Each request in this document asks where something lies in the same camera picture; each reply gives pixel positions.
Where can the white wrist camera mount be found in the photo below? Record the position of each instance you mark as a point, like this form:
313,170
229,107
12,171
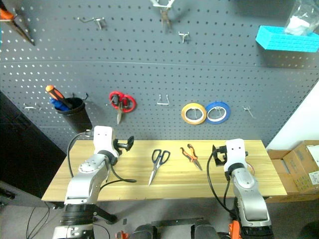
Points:
234,152
102,139

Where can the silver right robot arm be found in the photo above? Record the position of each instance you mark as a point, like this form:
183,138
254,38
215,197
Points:
249,194

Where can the blue tape roll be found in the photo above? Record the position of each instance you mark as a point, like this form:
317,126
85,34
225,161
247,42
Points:
227,112

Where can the silver pegboard hook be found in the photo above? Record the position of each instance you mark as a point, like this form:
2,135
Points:
32,107
184,36
96,20
249,110
219,112
195,113

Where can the orange robot body part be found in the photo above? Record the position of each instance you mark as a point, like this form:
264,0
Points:
233,230

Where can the labelled cardboard box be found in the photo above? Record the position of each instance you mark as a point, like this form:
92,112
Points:
302,166

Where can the black cabinet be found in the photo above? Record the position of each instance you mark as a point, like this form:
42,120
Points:
25,149

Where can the black hanging tool cup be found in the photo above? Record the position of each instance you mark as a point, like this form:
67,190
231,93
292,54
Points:
78,119

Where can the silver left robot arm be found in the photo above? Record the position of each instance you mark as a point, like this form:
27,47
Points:
84,179

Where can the grey pegboard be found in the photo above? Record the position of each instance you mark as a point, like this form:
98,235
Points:
149,74

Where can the black flat bracket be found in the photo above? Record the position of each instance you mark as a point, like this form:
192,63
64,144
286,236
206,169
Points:
174,221

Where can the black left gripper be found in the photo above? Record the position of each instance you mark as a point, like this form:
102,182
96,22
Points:
117,148

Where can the dark rounded shape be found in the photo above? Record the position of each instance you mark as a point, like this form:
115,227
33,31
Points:
205,231
144,232

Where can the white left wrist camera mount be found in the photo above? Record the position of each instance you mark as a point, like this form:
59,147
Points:
102,139

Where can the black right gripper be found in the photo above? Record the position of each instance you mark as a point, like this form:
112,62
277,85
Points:
223,156

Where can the clear plastic bag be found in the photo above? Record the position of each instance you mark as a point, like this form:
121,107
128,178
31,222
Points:
299,23

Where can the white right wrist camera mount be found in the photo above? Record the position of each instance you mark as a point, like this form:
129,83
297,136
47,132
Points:
234,152

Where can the open brown cardboard box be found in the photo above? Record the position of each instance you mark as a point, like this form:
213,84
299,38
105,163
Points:
279,171

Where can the yellow tape roll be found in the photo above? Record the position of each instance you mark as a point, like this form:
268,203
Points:
185,115

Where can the cyan plastic storage bin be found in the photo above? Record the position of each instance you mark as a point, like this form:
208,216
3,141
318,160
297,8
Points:
286,41

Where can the orange black screwdriver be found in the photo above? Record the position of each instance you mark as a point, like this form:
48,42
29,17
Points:
56,94

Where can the orange black hanging long-nose pliers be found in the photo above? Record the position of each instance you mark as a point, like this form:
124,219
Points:
17,28

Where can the small orange black pliers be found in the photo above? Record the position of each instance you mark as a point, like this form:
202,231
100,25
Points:
192,155

